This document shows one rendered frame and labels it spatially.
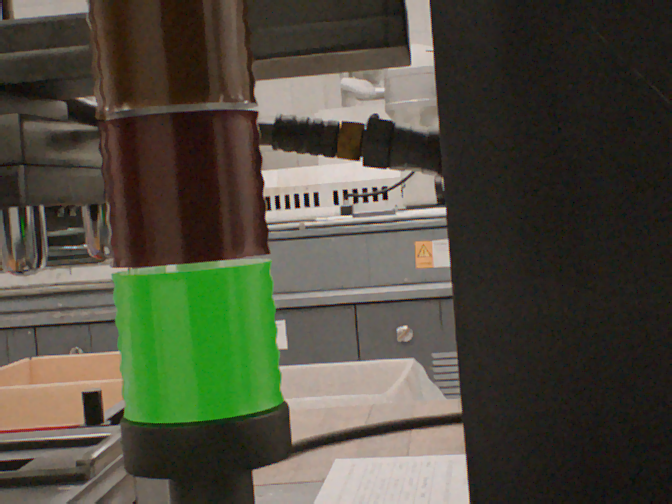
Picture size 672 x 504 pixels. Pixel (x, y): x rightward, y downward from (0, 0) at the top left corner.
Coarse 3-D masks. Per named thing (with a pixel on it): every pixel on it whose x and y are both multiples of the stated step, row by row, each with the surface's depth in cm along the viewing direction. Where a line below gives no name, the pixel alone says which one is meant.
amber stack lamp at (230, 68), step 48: (96, 0) 27; (144, 0) 26; (192, 0) 26; (240, 0) 27; (96, 48) 27; (144, 48) 26; (192, 48) 26; (240, 48) 27; (96, 96) 27; (144, 96) 26; (192, 96) 26; (240, 96) 27
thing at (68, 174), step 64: (256, 0) 49; (320, 0) 49; (384, 0) 48; (0, 64) 50; (64, 64) 50; (256, 64) 50; (320, 64) 52; (384, 64) 54; (0, 128) 46; (64, 128) 52; (0, 192) 47; (64, 192) 51; (0, 256) 49
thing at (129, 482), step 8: (120, 480) 56; (128, 480) 57; (136, 480) 59; (144, 480) 60; (152, 480) 62; (160, 480) 63; (112, 488) 54; (120, 488) 56; (128, 488) 57; (136, 488) 58; (144, 488) 60; (152, 488) 61; (160, 488) 63; (104, 496) 53; (112, 496) 54; (120, 496) 56; (128, 496) 57; (136, 496) 58; (144, 496) 60; (152, 496) 61; (160, 496) 63; (168, 496) 65
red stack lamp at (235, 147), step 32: (128, 128) 27; (160, 128) 26; (192, 128) 26; (224, 128) 27; (256, 128) 28; (128, 160) 27; (160, 160) 26; (192, 160) 26; (224, 160) 27; (256, 160) 28; (128, 192) 27; (160, 192) 26; (192, 192) 26; (224, 192) 27; (256, 192) 28; (128, 224) 27; (160, 224) 26; (192, 224) 26; (224, 224) 27; (256, 224) 27; (128, 256) 27; (160, 256) 27; (192, 256) 26; (224, 256) 27
